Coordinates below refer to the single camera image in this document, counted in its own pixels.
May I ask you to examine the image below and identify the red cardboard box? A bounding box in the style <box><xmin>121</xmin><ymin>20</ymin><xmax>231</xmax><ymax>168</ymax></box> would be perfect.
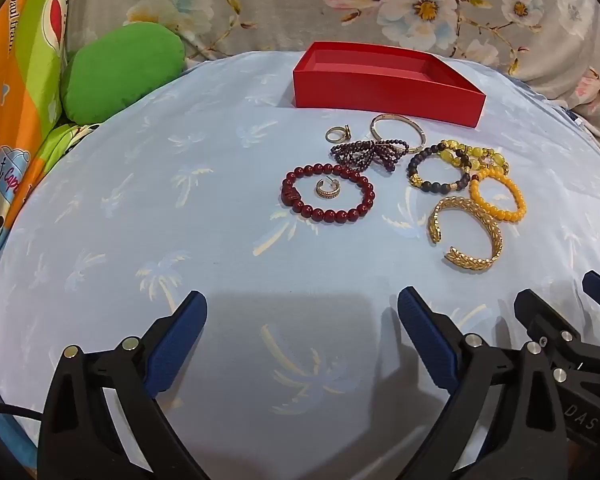
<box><xmin>292</xmin><ymin>41</ymin><xmax>487</xmax><ymax>129</ymax></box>

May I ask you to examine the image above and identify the green pillow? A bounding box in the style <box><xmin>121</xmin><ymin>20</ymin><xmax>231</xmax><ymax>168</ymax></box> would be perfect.
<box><xmin>60</xmin><ymin>24</ymin><xmax>185</xmax><ymax>126</ymax></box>

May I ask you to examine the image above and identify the orange bead bracelet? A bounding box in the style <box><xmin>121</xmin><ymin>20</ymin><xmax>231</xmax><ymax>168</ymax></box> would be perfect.
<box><xmin>469</xmin><ymin>169</ymin><xmax>528</xmax><ymax>223</ymax></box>

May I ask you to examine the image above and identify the purple small-bead bracelet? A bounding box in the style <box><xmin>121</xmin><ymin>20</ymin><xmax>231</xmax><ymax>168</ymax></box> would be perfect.
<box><xmin>330</xmin><ymin>139</ymin><xmax>410</xmax><ymax>173</ymax></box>

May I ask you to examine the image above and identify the yellow bead bracelet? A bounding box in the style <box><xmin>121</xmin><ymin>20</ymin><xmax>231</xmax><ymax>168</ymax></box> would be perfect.
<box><xmin>439</xmin><ymin>139</ymin><xmax>510</xmax><ymax>177</ymax></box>

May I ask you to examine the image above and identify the dark red bead bracelet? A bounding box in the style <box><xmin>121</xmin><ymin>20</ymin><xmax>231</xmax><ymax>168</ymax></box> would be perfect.
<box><xmin>281</xmin><ymin>162</ymin><xmax>376</xmax><ymax>226</ymax></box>

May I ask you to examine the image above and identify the black cable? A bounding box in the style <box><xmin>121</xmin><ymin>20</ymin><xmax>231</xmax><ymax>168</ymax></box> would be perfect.
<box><xmin>0</xmin><ymin>400</ymin><xmax>43</xmax><ymax>422</ymax></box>

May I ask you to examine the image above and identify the thin gold bangle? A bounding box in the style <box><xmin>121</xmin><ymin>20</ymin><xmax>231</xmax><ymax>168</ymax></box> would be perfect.
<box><xmin>370</xmin><ymin>114</ymin><xmax>426</xmax><ymax>151</ymax></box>

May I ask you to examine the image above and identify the small gold hoop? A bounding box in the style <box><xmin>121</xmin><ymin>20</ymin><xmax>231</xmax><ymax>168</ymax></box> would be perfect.
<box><xmin>314</xmin><ymin>178</ymin><xmax>342</xmax><ymax>201</ymax></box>

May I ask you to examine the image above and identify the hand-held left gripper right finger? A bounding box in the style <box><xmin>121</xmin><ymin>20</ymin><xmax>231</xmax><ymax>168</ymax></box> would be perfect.
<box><xmin>397</xmin><ymin>286</ymin><xmax>566</xmax><ymax>480</ymax></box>

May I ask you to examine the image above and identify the gold leaf cuff bangle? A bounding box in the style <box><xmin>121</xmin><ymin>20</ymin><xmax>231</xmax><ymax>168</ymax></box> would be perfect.
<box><xmin>427</xmin><ymin>196</ymin><xmax>504</xmax><ymax>272</ymax></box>

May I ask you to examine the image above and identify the dark bead bracelet gold charm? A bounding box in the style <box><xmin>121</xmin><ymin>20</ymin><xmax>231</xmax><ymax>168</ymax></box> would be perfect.
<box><xmin>406</xmin><ymin>143</ymin><xmax>473</xmax><ymax>196</ymax></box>

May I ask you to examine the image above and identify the light blue palm-print cloth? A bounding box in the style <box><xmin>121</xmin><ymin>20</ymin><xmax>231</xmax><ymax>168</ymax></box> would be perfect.
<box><xmin>0</xmin><ymin>50</ymin><xmax>600</xmax><ymax>480</ymax></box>

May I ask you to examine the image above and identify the grey floral blanket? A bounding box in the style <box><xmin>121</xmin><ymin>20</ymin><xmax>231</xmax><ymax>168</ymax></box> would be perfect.
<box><xmin>62</xmin><ymin>0</ymin><xmax>600</xmax><ymax>153</ymax></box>

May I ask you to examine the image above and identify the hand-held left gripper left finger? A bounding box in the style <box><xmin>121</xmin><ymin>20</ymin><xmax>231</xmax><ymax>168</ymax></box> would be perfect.
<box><xmin>37</xmin><ymin>290</ymin><xmax>211</xmax><ymax>480</ymax></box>

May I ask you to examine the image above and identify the colourful cartoon pillow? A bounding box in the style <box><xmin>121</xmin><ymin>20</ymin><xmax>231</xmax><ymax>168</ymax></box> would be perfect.
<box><xmin>0</xmin><ymin>0</ymin><xmax>101</xmax><ymax>281</ymax></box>

